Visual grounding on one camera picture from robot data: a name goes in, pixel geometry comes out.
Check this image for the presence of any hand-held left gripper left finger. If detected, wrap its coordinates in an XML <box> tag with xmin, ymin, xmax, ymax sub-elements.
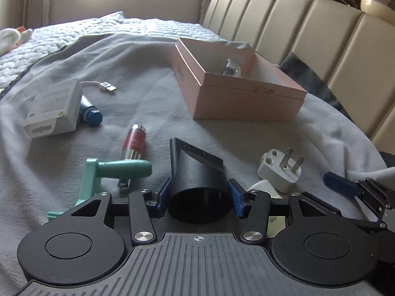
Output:
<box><xmin>72</xmin><ymin>177</ymin><xmax>172</xmax><ymax>245</ymax></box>

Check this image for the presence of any grey fleece blanket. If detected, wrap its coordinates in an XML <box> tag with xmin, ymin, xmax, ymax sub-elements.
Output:
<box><xmin>0</xmin><ymin>32</ymin><xmax>389</xmax><ymax>253</ymax></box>

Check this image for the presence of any white packaging box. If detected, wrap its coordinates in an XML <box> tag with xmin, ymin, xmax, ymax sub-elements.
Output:
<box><xmin>22</xmin><ymin>78</ymin><xmax>83</xmax><ymax>139</ymax></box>

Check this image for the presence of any clear glass bulb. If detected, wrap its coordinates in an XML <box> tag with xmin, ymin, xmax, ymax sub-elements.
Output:
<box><xmin>220</xmin><ymin>58</ymin><xmax>242</xmax><ymax>77</ymax></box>

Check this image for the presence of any black hair dryer nozzle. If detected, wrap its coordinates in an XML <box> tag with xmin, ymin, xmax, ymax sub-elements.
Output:
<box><xmin>168</xmin><ymin>137</ymin><xmax>232</xmax><ymax>224</ymax></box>

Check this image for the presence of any glass globe lamp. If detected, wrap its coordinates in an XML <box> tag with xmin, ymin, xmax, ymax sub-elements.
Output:
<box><xmin>359</xmin><ymin>0</ymin><xmax>395</xmax><ymax>17</ymax></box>

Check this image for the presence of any red lipstick bottle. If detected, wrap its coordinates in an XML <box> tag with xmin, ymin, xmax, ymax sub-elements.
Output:
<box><xmin>117</xmin><ymin>124</ymin><xmax>147</xmax><ymax>189</ymax></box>

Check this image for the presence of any white plug adapter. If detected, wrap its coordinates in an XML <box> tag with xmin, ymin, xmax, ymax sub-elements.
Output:
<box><xmin>257</xmin><ymin>147</ymin><xmax>304</xmax><ymax>193</ymax></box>

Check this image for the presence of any dark grey cloth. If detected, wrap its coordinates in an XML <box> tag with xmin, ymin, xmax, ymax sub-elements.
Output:
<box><xmin>279</xmin><ymin>52</ymin><xmax>395</xmax><ymax>161</ymax></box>

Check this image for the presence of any beige curtain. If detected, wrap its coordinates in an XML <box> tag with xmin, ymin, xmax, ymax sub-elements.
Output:
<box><xmin>0</xmin><ymin>0</ymin><xmax>67</xmax><ymax>30</ymax></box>

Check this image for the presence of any pink cardboard box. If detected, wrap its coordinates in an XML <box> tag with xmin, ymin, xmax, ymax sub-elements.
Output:
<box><xmin>171</xmin><ymin>37</ymin><xmax>307</xmax><ymax>121</ymax></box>

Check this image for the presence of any white USB adapter cable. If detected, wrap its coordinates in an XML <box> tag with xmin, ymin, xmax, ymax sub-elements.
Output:
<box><xmin>80</xmin><ymin>81</ymin><xmax>118</xmax><ymax>93</ymax></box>

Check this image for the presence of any blue capped tube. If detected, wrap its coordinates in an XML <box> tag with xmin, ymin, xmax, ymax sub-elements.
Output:
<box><xmin>79</xmin><ymin>95</ymin><xmax>103</xmax><ymax>128</ymax></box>

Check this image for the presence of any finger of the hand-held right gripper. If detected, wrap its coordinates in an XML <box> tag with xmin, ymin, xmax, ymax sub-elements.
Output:
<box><xmin>323</xmin><ymin>172</ymin><xmax>395</xmax><ymax>233</ymax></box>

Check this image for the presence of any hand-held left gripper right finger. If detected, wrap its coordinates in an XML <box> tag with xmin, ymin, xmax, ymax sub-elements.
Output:
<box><xmin>229</xmin><ymin>178</ymin><xmax>341</xmax><ymax>245</ymax></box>

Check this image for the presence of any white plush toy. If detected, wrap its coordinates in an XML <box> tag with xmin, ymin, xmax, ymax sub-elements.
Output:
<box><xmin>0</xmin><ymin>26</ymin><xmax>34</xmax><ymax>56</ymax></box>

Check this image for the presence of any beige padded headboard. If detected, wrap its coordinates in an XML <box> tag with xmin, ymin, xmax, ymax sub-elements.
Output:
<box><xmin>199</xmin><ymin>0</ymin><xmax>395</xmax><ymax>148</ymax></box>

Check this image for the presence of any quilted bed cover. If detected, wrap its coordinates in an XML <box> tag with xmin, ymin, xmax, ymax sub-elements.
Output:
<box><xmin>0</xmin><ymin>12</ymin><xmax>229</xmax><ymax>93</ymax></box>

